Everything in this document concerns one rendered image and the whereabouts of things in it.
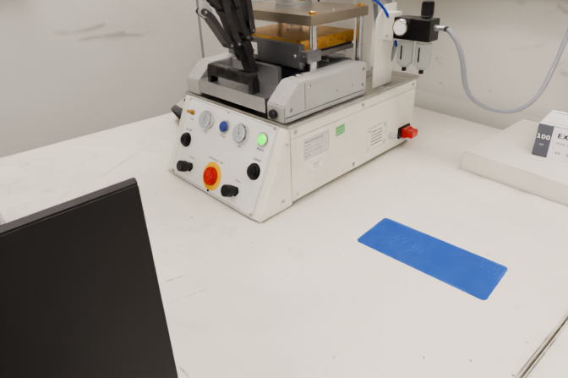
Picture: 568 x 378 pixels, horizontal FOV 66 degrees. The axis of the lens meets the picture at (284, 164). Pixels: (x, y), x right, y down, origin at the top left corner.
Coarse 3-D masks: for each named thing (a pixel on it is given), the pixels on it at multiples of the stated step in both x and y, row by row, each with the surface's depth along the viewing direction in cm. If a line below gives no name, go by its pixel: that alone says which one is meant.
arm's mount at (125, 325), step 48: (96, 192) 29; (0, 240) 26; (48, 240) 28; (96, 240) 30; (144, 240) 32; (0, 288) 27; (48, 288) 29; (96, 288) 31; (144, 288) 34; (0, 336) 27; (48, 336) 30; (96, 336) 32; (144, 336) 35
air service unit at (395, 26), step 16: (432, 0) 88; (384, 16) 94; (400, 16) 92; (416, 16) 92; (432, 16) 88; (384, 32) 96; (400, 32) 91; (416, 32) 90; (432, 32) 89; (400, 48) 94; (416, 48) 92; (400, 64) 96; (416, 64) 93
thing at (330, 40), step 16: (256, 32) 97; (272, 32) 96; (288, 32) 96; (304, 32) 95; (320, 32) 94; (336, 32) 94; (352, 32) 97; (304, 48) 88; (320, 48) 91; (336, 48) 95
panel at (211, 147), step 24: (192, 96) 101; (192, 120) 101; (216, 120) 95; (240, 120) 90; (192, 144) 100; (216, 144) 94; (240, 144) 89; (264, 144) 84; (216, 168) 93; (240, 168) 88; (264, 168) 84; (216, 192) 93; (240, 192) 88
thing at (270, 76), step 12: (264, 72) 91; (276, 72) 89; (204, 84) 97; (216, 84) 93; (228, 84) 93; (240, 84) 93; (264, 84) 92; (276, 84) 90; (216, 96) 95; (228, 96) 91; (240, 96) 88; (252, 96) 86; (264, 96) 84; (252, 108) 87; (264, 108) 84
